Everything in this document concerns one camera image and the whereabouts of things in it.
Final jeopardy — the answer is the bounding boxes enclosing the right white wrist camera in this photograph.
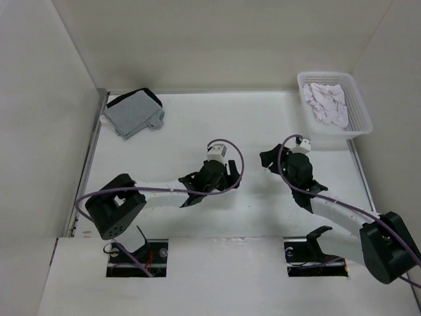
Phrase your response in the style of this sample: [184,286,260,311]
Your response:
[291,137,311,154]

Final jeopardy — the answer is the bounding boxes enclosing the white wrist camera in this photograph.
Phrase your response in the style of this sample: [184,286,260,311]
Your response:
[291,137,311,154]
[207,144,227,165]

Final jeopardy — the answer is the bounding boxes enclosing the folded grey tank top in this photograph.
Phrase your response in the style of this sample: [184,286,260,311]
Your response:
[103,92,165,140]

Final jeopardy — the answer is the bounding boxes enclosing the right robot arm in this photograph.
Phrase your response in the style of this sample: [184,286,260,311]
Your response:
[259,144,420,284]

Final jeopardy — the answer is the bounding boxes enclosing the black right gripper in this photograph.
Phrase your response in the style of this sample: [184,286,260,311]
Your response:
[259,144,297,190]

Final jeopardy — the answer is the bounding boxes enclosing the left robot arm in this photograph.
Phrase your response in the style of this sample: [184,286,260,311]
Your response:
[85,160,241,263]

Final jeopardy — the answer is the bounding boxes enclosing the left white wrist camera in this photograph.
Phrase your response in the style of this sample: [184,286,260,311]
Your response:
[207,144,227,165]

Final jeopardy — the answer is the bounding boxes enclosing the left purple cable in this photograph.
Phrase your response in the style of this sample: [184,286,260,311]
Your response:
[75,138,245,279]

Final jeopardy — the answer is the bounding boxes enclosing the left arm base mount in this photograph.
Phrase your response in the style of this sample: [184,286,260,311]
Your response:
[103,239,169,278]

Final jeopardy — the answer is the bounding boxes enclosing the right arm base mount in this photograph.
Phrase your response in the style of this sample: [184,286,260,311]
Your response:
[284,226,349,277]

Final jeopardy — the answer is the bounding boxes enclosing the left aluminium table rail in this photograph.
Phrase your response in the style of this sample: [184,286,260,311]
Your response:
[64,88,109,237]

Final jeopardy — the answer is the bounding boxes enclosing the purple cable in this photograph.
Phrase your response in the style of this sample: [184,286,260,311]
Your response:
[278,134,421,286]
[75,138,245,279]

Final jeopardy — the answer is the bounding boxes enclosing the white tank top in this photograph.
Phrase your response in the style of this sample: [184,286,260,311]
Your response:
[303,83,349,128]

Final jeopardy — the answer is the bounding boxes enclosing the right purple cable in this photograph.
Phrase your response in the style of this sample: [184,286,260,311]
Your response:
[278,134,421,286]

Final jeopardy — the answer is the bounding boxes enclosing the white plastic basket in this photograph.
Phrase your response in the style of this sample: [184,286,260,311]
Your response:
[297,72,373,142]

